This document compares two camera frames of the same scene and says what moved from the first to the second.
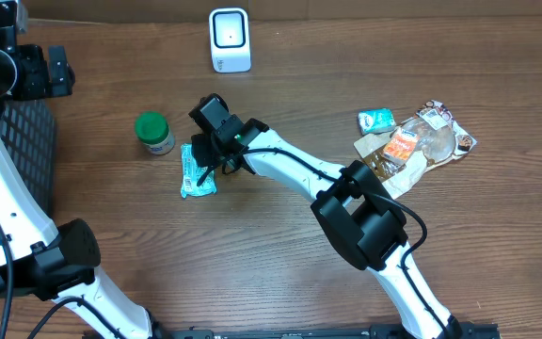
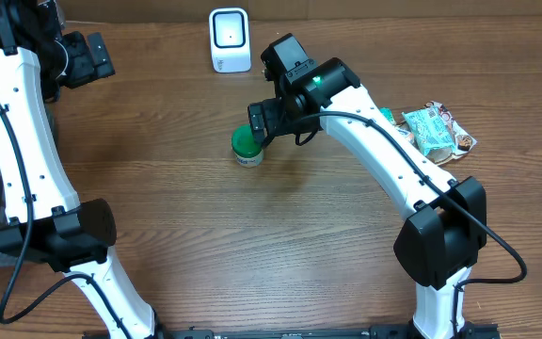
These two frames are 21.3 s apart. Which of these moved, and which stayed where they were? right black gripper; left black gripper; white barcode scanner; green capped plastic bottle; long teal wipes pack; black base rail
Moved: left black gripper; long teal wipes pack; right black gripper; green capped plastic bottle
Stayed: white barcode scanner; black base rail
